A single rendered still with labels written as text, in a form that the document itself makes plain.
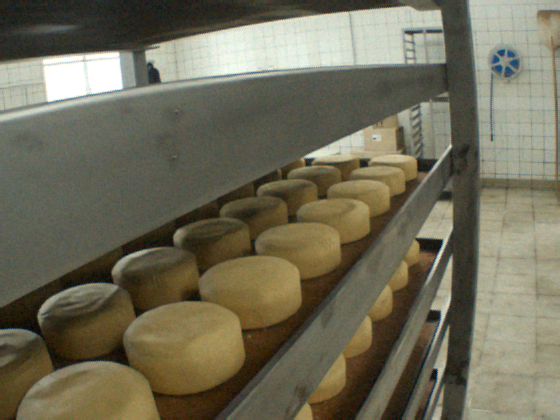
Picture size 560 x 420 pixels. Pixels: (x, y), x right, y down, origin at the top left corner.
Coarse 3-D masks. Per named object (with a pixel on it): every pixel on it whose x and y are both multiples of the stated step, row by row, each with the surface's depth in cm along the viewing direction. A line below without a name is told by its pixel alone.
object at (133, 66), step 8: (120, 56) 66; (128, 56) 65; (136, 56) 66; (144, 56) 67; (120, 64) 66; (128, 64) 66; (136, 64) 66; (144, 64) 67; (120, 72) 67; (128, 72) 66; (136, 72) 66; (144, 72) 67; (128, 80) 66; (136, 80) 66; (144, 80) 68
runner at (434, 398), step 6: (444, 366) 56; (438, 372) 60; (444, 372) 56; (438, 378) 58; (438, 384) 53; (438, 390) 53; (432, 396) 51; (438, 396) 54; (432, 402) 50; (432, 408) 50; (426, 414) 48; (432, 414) 51
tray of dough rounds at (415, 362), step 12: (432, 312) 56; (432, 324) 55; (420, 336) 52; (432, 336) 52; (420, 348) 50; (408, 360) 48; (420, 360) 48; (408, 372) 46; (420, 372) 46; (408, 384) 44; (396, 396) 43; (408, 396) 42; (396, 408) 41
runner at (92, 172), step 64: (384, 64) 26; (0, 128) 7; (64, 128) 8; (128, 128) 9; (192, 128) 11; (256, 128) 14; (320, 128) 18; (0, 192) 7; (64, 192) 8; (128, 192) 9; (192, 192) 11; (0, 256) 7; (64, 256) 8
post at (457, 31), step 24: (456, 0) 44; (456, 24) 45; (456, 48) 46; (456, 72) 47; (456, 96) 48; (456, 120) 48; (456, 144) 49; (456, 168) 50; (456, 192) 51; (456, 216) 51; (456, 240) 52; (456, 264) 53; (456, 288) 53; (456, 312) 54; (456, 336) 55; (456, 360) 56; (456, 384) 57; (456, 408) 58
